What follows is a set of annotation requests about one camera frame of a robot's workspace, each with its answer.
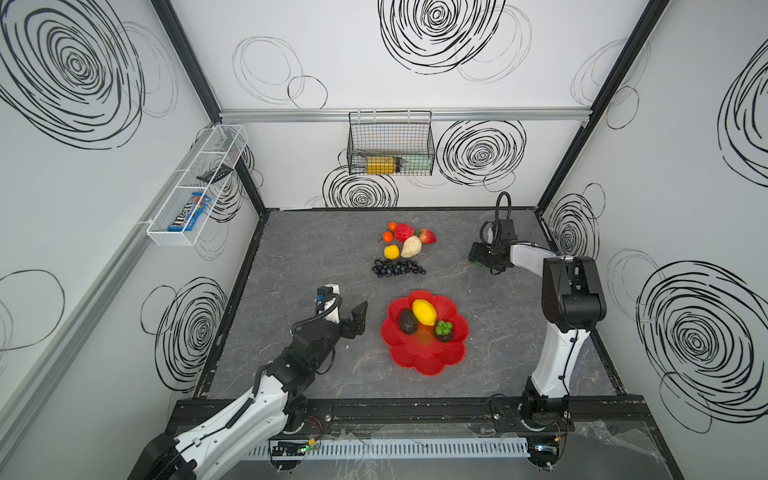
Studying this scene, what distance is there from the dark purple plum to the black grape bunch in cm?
21

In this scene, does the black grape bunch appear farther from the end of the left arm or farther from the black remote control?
the black remote control

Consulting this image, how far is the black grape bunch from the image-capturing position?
99 centimetres

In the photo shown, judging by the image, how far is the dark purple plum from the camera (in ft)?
2.76

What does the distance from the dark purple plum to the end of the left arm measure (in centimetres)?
24
